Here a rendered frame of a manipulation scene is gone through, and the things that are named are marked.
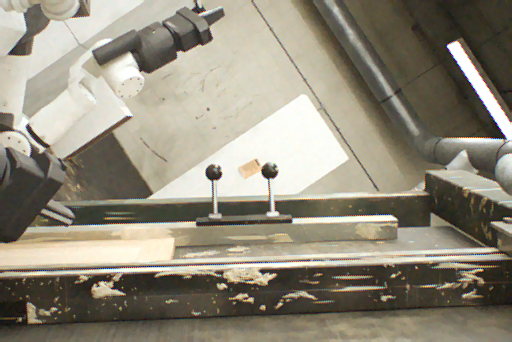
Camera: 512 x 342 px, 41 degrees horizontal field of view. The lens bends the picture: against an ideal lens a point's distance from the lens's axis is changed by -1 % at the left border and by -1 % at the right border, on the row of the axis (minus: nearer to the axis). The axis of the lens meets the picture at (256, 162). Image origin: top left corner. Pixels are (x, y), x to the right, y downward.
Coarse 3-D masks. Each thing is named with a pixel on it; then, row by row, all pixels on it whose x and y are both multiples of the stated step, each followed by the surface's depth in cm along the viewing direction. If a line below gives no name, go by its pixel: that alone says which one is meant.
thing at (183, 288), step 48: (0, 288) 95; (48, 288) 95; (96, 288) 95; (144, 288) 96; (192, 288) 96; (240, 288) 97; (288, 288) 97; (336, 288) 98; (384, 288) 98; (432, 288) 99; (480, 288) 99
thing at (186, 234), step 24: (360, 216) 146; (384, 216) 146; (24, 240) 137; (48, 240) 138; (72, 240) 138; (192, 240) 140; (216, 240) 140; (240, 240) 140; (264, 240) 141; (288, 240) 141; (312, 240) 141; (336, 240) 142
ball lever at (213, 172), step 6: (210, 168) 144; (216, 168) 144; (210, 174) 144; (216, 174) 144; (222, 174) 145; (210, 180) 145; (216, 180) 145; (216, 186) 144; (216, 192) 144; (216, 198) 143; (216, 204) 143; (216, 210) 142; (210, 216) 141; (216, 216) 141
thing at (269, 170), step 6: (270, 162) 146; (264, 168) 145; (270, 168) 145; (276, 168) 146; (264, 174) 145; (270, 174) 145; (276, 174) 146; (270, 180) 145; (270, 186) 145; (270, 192) 144; (270, 198) 144; (270, 204) 143; (270, 210) 143; (270, 216) 142; (276, 216) 142
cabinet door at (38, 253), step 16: (80, 240) 138; (96, 240) 138; (112, 240) 138; (128, 240) 137; (144, 240) 137; (160, 240) 137; (0, 256) 128; (16, 256) 128; (32, 256) 127; (48, 256) 127; (64, 256) 127; (80, 256) 127; (96, 256) 126; (112, 256) 126; (128, 256) 126; (144, 256) 125; (160, 256) 124
